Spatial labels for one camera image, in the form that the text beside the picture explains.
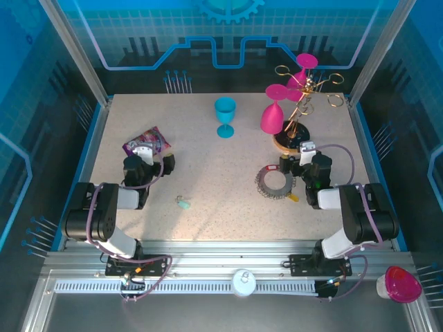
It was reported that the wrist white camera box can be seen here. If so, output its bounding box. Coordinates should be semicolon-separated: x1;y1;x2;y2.
299;140;316;166
133;145;156;167

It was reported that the pink and white cup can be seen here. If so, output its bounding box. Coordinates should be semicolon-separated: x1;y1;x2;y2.
376;265;423;304

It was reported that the gold wire glass rack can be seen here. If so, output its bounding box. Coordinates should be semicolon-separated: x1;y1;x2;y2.
273;64;346;153

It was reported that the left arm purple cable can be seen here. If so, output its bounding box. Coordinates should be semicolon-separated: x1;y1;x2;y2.
85;143;173;304

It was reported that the white round knob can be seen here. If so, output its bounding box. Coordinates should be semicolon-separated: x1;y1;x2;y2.
230;268;257;298

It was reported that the purple candy bag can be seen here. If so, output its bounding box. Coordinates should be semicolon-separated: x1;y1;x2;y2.
121;126;173;156

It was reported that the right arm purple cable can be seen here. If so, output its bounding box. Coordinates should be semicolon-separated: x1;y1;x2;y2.
313;143;383;302

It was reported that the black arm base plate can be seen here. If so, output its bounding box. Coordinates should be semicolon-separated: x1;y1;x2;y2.
289;254;353;277
105;254;170;277

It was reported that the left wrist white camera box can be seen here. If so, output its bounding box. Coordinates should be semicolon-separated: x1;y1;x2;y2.
133;145;156;167

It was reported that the white slotted cable duct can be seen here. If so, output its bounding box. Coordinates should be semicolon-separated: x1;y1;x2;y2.
54;279;319;295

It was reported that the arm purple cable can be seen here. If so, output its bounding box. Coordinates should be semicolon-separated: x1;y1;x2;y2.
85;143;173;304
313;143;383;302

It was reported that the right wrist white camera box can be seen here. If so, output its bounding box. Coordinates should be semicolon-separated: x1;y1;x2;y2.
299;140;316;166

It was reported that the aluminium front rail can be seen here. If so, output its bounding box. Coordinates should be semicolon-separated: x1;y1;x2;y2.
44;240;416;282

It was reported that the blue plastic goblet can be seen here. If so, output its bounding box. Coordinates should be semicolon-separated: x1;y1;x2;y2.
213;97;237;139

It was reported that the pink plastic goblet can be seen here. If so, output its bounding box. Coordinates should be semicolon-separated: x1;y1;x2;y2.
260;84;289;135
285;53;318;103

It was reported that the aluminium frame post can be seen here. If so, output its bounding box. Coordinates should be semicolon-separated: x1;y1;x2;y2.
347;0;409;108
37;0;114;107

